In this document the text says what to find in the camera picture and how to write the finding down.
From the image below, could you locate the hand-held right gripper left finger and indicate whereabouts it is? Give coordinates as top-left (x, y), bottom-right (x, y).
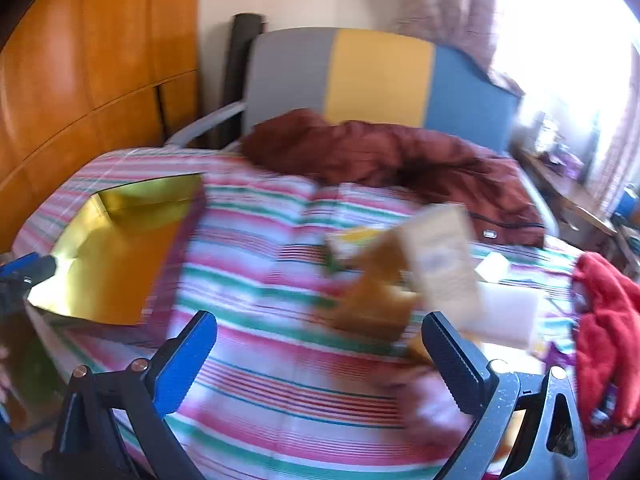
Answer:
top-left (42, 310), bottom-right (218, 480)

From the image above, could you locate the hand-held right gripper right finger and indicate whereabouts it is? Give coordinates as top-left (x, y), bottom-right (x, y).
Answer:
top-left (421, 311), bottom-right (588, 480)

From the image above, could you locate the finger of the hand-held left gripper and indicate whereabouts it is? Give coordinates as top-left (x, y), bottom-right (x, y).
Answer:
top-left (0, 254), bottom-right (42, 278)
top-left (22, 256), bottom-right (58, 287)

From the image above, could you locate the white sponge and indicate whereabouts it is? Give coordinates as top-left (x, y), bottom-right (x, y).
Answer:
top-left (470, 280), bottom-right (541, 348)

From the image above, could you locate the gold cardboard tray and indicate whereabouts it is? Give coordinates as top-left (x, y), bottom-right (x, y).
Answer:
top-left (22, 172), bottom-right (208, 348)

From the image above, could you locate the beige box with blue print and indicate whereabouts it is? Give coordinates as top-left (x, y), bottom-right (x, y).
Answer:
top-left (400, 205), bottom-right (483, 333)

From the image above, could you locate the yellow sponge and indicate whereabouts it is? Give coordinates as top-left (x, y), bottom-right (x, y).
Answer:
top-left (320, 240), bottom-right (421, 341)

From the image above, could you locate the purple snack packet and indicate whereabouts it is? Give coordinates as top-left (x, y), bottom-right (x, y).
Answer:
top-left (542, 340), bottom-right (576, 371)

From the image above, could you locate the yellow snack packet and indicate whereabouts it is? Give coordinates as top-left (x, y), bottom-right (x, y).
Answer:
top-left (325, 227), bottom-right (386, 271)

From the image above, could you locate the red cloth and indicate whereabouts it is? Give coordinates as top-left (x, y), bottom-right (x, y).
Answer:
top-left (572, 252), bottom-right (640, 436)

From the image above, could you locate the magenta cloth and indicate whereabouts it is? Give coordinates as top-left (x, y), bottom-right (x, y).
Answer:
top-left (585, 427), bottom-right (636, 480)

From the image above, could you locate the wooden desk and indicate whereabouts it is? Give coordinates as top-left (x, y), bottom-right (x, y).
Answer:
top-left (515, 145), bottom-right (621, 246)

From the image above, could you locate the maroon quilt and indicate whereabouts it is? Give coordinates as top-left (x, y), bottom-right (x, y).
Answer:
top-left (240, 107), bottom-right (548, 248)

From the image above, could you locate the wooden wardrobe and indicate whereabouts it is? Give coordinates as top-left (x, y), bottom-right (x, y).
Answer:
top-left (0, 0), bottom-right (201, 256)

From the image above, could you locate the grey chair armrest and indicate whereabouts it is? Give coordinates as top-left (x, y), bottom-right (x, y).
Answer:
top-left (162, 101), bottom-right (248, 150)

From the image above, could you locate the purple desk item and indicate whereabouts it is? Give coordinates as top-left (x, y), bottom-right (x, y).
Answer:
top-left (547, 152), bottom-right (586, 176)

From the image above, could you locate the clear jar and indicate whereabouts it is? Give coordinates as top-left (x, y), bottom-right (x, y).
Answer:
top-left (532, 112), bottom-right (561, 153)

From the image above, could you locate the pink patterned curtain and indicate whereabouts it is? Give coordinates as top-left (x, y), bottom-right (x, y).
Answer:
top-left (582, 45), bottom-right (640, 221)
top-left (395, 0), bottom-right (526, 91)

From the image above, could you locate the grey yellow blue headboard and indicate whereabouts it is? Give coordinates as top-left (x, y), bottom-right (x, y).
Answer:
top-left (242, 27), bottom-right (523, 156)

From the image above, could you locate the bright window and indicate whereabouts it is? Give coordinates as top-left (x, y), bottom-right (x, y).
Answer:
top-left (492, 0), bottom-right (640, 131)

